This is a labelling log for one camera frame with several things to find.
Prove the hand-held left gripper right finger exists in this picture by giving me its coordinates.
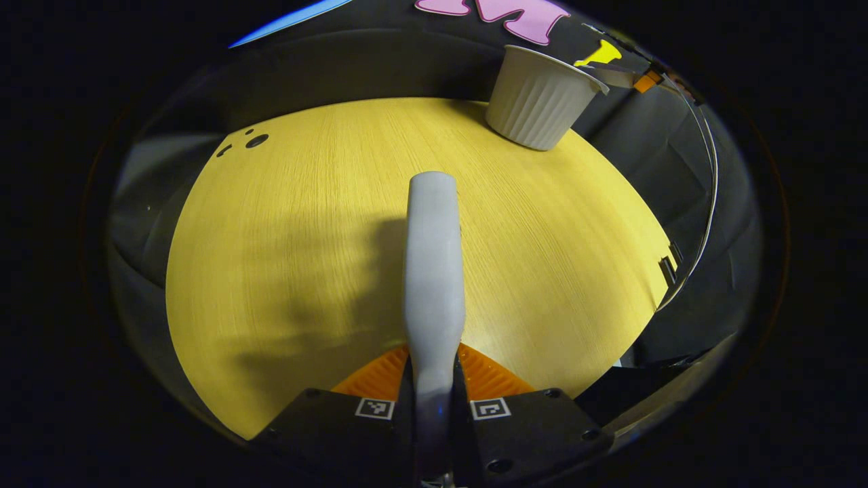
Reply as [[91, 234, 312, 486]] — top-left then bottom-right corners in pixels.
[[452, 343, 615, 488]]

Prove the white ribbed garbage bin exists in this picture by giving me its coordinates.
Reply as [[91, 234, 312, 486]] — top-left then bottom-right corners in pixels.
[[485, 45, 610, 151]]

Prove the small grey broom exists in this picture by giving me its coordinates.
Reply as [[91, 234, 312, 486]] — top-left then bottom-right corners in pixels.
[[404, 171, 467, 479]]

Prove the wooden desktop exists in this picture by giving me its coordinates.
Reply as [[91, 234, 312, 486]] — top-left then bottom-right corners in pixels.
[[165, 97, 679, 440]]

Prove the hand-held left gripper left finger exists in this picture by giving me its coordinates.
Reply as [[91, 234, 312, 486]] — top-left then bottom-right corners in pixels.
[[250, 344, 417, 488]]

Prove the thin gripper cable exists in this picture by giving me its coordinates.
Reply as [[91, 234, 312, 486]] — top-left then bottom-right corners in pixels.
[[652, 80, 720, 314]]

